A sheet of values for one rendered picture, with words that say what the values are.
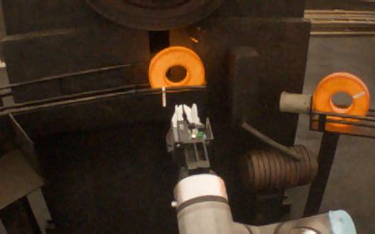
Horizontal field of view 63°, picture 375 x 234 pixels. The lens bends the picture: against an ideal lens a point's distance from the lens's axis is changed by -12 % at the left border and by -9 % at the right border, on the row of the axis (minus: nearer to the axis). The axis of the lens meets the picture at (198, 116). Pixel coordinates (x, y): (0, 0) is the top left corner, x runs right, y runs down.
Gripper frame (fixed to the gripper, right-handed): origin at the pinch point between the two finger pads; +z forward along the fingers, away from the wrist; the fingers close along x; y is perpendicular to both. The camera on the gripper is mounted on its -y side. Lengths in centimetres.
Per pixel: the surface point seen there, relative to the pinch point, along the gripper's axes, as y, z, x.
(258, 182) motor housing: -27.0, -4.2, -21.3
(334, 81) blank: -0.8, 7.7, -41.7
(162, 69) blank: -5.7, 22.2, 2.9
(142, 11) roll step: 12.1, 23.7, 7.4
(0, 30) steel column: -119, 250, 159
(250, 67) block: -4.4, 19.4, -21.3
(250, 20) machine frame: 2.2, 33.5, -24.6
